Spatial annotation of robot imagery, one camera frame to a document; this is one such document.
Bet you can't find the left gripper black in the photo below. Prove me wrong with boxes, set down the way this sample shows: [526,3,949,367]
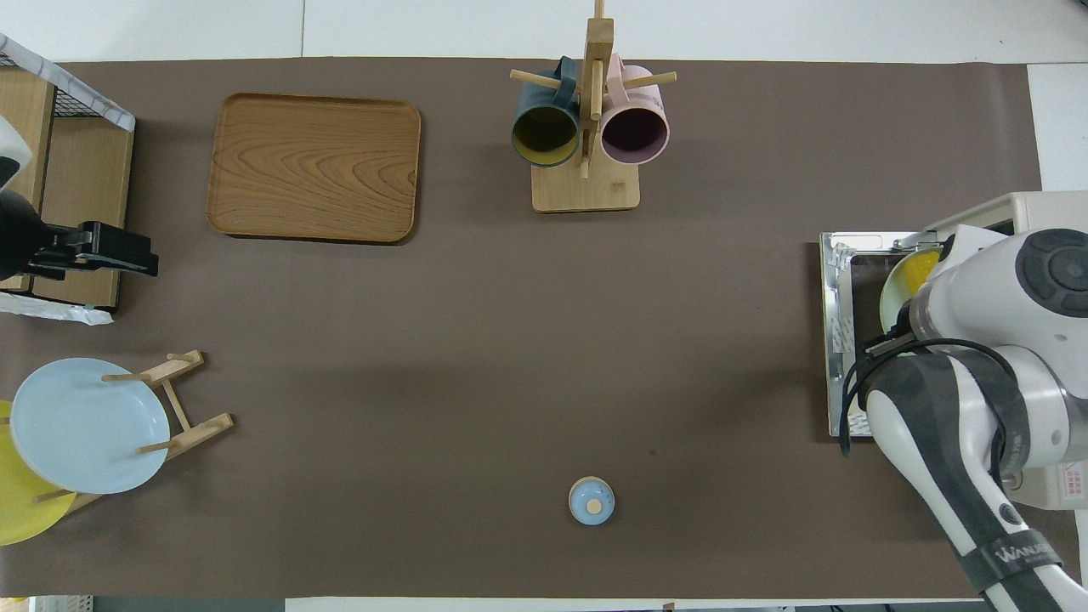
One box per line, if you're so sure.
[0,194,160,294]

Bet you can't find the oven glass door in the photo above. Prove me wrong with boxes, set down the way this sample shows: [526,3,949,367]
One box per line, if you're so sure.
[820,231,936,439]

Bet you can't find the light green plate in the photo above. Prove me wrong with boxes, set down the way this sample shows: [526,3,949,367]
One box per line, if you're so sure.
[878,242,944,337]

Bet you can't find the yellow corn cob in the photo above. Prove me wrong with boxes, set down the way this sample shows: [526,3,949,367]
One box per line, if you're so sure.
[903,248,944,298]

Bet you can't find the white toaster oven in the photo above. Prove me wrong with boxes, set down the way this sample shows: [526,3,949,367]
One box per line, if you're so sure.
[922,191,1088,511]

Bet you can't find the wooden shelf unit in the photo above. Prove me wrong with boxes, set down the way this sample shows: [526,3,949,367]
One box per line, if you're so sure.
[0,34,137,326]

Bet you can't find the light blue plate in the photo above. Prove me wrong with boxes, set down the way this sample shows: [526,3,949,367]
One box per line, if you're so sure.
[9,358,172,496]

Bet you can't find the wooden plate rack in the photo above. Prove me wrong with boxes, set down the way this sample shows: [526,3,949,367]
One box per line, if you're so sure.
[34,349,235,515]

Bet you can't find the wooden tray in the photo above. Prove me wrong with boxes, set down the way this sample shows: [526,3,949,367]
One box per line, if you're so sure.
[206,93,422,246]

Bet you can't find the yellow plate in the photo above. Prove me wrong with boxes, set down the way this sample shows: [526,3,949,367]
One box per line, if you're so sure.
[0,399,77,547]

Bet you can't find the brown table mat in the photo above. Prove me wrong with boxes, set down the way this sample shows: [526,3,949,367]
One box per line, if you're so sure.
[0,58,1085,600]

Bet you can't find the dark teal mug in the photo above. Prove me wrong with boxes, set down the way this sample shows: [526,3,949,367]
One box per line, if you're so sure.
[511,56,582,168]

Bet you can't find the wooden mug rack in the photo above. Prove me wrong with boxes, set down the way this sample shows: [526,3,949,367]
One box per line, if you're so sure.
[510,0,678,213]

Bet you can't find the pink mug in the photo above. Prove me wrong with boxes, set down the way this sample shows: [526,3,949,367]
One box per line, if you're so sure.
[599,54,672,167]

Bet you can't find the black wire basket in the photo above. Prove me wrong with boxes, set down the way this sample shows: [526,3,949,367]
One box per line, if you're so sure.
[0,51,111,124]

